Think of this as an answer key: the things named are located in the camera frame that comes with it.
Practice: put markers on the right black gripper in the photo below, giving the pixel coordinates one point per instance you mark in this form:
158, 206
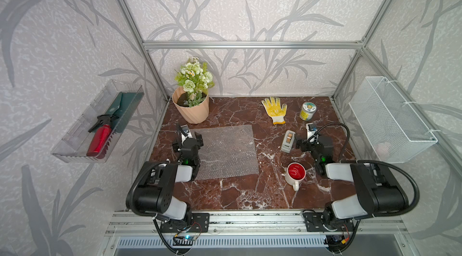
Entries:
305, 144

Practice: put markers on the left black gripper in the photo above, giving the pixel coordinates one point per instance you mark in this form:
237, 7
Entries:
198, 142

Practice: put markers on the white mug red inside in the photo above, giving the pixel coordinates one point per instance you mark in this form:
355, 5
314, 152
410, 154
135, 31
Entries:
294, 174

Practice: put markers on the clear bubble wrap sheet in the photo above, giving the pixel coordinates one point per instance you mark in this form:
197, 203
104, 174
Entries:
227, 152

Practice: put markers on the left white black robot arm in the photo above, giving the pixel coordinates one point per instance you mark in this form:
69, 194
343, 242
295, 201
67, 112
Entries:
151, 194

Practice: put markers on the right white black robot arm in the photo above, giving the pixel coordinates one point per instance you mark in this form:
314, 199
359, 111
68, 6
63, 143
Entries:
382, 189

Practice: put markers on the beige ribbed flower pot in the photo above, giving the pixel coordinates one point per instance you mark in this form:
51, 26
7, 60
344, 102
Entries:
192, 115

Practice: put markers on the sunflower label tin can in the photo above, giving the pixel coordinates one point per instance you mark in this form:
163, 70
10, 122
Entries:
308, 110

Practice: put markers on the yellow white work glove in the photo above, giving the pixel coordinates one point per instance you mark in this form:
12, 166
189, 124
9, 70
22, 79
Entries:
274, 109

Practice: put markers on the green white artificial flowers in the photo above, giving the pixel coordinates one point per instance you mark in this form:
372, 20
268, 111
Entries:
195, 79

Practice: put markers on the dark green trowel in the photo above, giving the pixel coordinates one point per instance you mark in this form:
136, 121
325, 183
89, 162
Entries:
118, 108

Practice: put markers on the red spray bottle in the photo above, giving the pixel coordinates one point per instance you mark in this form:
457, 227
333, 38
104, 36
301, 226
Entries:
102, 130

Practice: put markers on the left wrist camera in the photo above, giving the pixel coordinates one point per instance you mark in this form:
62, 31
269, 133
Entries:
183, 132

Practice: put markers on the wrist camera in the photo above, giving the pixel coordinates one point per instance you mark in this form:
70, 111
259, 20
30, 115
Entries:
183, 132
311, 129

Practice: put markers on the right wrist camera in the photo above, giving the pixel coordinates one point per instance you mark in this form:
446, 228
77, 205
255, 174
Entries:
311, 129

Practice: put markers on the white wire mesh basket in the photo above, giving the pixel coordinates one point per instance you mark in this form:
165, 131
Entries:
393, 128

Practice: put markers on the clear plastic wall bin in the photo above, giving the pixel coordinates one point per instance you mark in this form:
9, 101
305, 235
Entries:
72, 148

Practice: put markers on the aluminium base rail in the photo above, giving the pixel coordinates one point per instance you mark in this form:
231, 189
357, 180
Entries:
227, 223

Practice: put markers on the aluminium cage frame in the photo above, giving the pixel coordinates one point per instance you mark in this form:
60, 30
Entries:
360, 46

